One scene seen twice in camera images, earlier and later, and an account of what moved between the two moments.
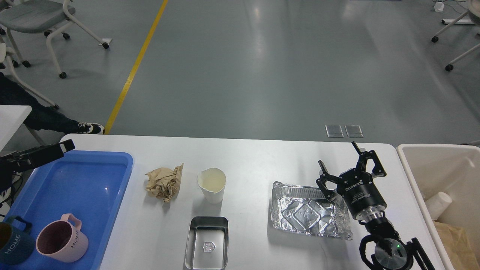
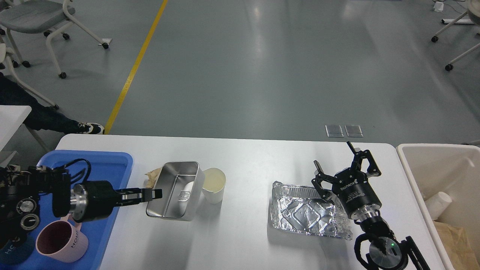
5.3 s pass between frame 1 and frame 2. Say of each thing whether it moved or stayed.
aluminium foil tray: stayed
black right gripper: stayed
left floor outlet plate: stayed
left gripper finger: moved
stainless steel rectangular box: moved
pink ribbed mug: stayed
